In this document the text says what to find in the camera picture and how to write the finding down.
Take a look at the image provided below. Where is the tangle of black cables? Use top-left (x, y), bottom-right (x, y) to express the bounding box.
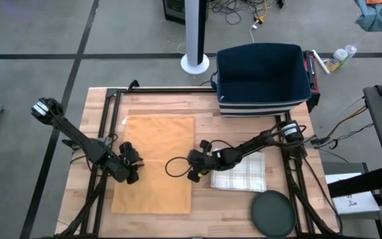
top-left (207, 0), bottom-right (285, 26)

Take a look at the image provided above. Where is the navy white striped fabric bin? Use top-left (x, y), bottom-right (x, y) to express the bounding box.
top-left (210, 42), bottom-right (313, 118)

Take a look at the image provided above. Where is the dark green round plate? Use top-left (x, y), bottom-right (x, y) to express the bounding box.
top-left (250, 189), bottom-right (297, 238)

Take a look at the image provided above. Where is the red black tool case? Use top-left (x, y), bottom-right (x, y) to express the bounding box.
top-left (302, 49), bottom-right (321, 112)

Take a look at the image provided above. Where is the yellow towel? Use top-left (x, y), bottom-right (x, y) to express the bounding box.
top-left (111, 115), bottom-right (196, 215)

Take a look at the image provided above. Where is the white power cable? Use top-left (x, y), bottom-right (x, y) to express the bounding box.
top-left (176, 19), bottom-right (261, 61)

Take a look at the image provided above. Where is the green bottle white cap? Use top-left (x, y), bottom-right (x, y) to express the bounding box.
top-left (338, 44), bottom-right (357, 68)

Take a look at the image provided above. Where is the black metal table rail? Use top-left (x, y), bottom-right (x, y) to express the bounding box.
top-left (106, 86), bottom-right (217, 95)

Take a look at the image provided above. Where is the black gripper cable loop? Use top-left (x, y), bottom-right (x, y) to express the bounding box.
top-left (164, 156), bottom-right (195, 179)

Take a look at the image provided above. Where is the white printed box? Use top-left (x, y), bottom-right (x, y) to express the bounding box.
top-left (324, 172), bottom-right (381, 220)

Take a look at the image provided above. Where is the white plastic tube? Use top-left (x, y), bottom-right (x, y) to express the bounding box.
top-left (311, 48), bottom-right (331, 76)

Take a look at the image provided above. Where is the black box on floor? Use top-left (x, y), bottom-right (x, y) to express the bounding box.
top-left (162, 0), bottom-right (187, 26)

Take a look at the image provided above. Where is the white black tower fan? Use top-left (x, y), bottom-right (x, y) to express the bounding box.
top-left (180, 0), bottom-right (210, 76)

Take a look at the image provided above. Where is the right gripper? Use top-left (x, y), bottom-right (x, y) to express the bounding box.
top-left (187, 139), bottom-right (245, 183)

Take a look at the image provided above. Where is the white cloth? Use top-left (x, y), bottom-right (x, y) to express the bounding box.
top-left (210, 151), bottom-right (267, 193)

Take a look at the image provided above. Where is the black padded bar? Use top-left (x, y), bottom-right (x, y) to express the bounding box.
top-left (326, 165), bottom-right (382, 199)

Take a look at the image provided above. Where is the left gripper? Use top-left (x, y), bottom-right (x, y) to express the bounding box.
top-left (111, 141), bottom-right (145, 185)

